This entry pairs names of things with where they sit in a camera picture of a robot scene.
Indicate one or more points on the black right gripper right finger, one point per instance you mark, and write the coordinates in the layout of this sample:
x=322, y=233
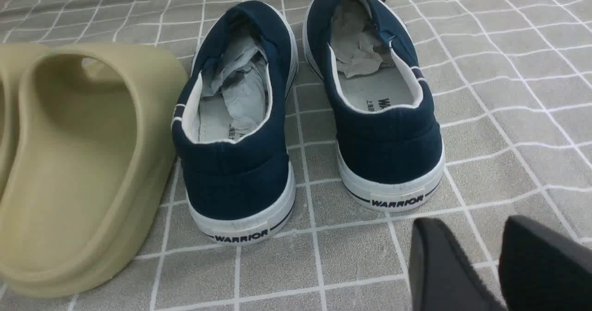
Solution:
x=542, y=270

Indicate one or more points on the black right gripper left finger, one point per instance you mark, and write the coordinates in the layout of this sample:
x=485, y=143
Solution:
x=440, y=274

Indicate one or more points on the olive foam slipper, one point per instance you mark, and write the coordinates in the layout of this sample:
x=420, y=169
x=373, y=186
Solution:
x=92, y=162
x=14, y=59

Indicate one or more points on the navy slip-on shoe right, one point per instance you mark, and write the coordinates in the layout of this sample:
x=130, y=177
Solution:
x=389, y=145

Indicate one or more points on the navy slip-on shoe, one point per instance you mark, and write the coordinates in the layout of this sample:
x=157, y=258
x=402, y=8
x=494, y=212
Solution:
x=229, y=126
x=389, y=145

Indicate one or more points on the navy slip-on shoe left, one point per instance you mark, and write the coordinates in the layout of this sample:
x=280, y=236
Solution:
x=229, y=126

